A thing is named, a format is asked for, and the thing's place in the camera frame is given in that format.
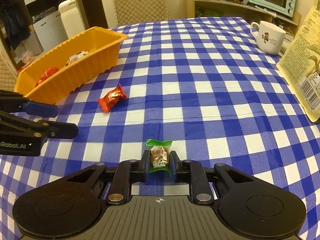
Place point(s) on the red foil twisted candy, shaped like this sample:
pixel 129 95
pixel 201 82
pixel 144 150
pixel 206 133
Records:
pixel 111 98

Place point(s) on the clear sesame snack packet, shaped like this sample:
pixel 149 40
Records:
pixel 75 57

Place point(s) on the orange plastic tray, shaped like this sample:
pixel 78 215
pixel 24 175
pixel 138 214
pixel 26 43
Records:
pixel 54 75

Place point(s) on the beige quilted chair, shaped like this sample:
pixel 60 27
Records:
pixel 140 11
pixel 8 77

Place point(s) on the wooden side shelf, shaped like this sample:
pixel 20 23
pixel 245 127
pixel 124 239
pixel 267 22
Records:
pixel 221 8

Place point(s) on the beige quilted chair back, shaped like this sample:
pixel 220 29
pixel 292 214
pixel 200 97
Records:
pixel 140 11

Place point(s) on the blue white checkered tablecloth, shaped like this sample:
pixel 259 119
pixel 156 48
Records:
pixel 200 82

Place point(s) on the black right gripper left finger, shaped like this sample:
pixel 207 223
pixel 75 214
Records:
pixel 128 172

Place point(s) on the green brown candy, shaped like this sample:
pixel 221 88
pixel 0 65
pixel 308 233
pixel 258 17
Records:
pixel 159 152

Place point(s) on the white ceramic mug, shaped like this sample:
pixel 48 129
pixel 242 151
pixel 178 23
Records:
pixel 269 37

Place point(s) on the large red snack packet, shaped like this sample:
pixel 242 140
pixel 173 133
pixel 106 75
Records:
pixel 48 73

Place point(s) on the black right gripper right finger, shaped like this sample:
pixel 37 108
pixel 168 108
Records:
pixel 192 173

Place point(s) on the beige quilted chair left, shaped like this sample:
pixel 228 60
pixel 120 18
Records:
pixel 8 77

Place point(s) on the sunflower seed bag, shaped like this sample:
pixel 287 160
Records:
pixel 300 64

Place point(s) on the white cabinet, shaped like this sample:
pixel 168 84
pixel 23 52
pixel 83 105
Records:
pixel 50 31

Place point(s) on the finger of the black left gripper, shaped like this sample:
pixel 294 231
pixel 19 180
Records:
pixel 51 129
pixel 12 102

